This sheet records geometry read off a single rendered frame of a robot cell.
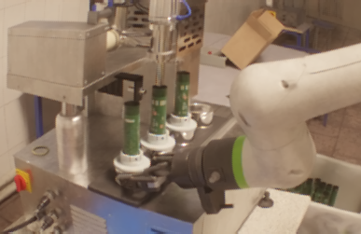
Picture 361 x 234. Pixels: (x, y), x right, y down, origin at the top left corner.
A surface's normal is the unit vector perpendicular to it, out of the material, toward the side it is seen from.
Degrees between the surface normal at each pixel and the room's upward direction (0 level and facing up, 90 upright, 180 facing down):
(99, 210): 90
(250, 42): 90
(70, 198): 90
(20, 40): 90
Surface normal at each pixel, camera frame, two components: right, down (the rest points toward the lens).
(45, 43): -0.40, 0.33
